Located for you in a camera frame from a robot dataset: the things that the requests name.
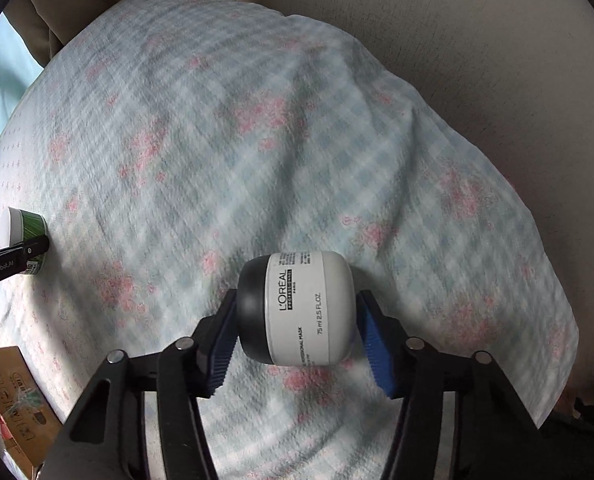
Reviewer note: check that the cardboard box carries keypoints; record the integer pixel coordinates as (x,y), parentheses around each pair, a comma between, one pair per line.
(22,410)

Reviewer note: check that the green jar with white lid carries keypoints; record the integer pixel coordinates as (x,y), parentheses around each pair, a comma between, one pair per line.
(24,225)

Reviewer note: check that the light blue cloth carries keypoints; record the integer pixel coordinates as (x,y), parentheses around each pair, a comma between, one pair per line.
(2,95)

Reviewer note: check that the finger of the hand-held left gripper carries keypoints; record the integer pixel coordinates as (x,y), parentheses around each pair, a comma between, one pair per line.
(29,251)

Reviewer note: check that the white jar with black lid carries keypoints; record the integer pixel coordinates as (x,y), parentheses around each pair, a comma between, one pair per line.
(302,310)

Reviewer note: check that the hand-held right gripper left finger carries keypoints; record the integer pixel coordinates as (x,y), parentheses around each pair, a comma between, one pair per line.
(222,355)

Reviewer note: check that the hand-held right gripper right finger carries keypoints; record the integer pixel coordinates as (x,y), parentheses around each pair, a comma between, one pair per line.
(377,350)

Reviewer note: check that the checked floral bed sheet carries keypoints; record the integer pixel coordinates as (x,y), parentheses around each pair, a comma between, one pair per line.
(277,135)

